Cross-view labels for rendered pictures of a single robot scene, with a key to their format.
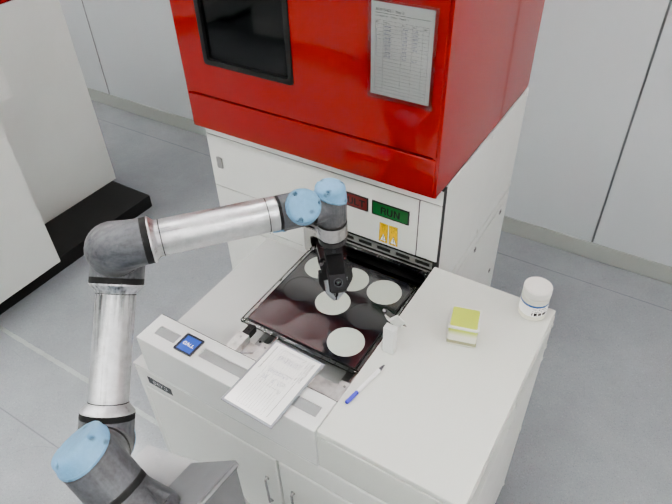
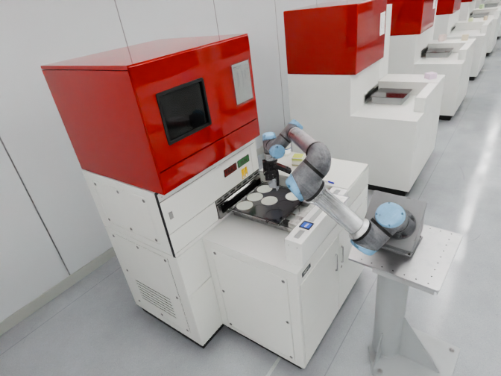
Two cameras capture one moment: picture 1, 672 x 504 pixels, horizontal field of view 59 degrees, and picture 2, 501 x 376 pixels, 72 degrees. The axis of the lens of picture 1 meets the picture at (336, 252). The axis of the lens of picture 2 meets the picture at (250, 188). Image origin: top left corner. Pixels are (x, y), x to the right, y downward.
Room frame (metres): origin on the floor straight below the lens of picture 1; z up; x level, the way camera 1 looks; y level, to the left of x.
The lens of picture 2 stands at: (1.08, 1.79, 1.99)
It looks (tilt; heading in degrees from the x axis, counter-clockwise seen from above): 29 degrees down; 277
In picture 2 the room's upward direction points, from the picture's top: 8 degrees counter-clockwise
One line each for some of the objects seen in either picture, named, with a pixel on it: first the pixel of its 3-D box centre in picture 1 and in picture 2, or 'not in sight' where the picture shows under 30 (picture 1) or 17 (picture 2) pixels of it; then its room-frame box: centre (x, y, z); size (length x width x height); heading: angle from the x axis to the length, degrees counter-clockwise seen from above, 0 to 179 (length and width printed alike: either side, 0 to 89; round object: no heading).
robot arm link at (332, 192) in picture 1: (329, 203); (269, 142); (1.16, 0.01, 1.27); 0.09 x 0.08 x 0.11; 108
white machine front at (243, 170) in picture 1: (316, 207); (218, 190); (1.49, 0.05, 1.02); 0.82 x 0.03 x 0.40; 57
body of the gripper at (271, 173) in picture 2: (332, 252); (271, 168); (1.16, 0.01, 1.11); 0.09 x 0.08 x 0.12; 10
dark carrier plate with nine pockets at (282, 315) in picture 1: (332, 302); (269, 201); (1.20, 0.01, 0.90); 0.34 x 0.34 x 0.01; 57
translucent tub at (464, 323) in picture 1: (463, 327); (298, 160); (0.99, -0.31, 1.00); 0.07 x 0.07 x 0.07; 72
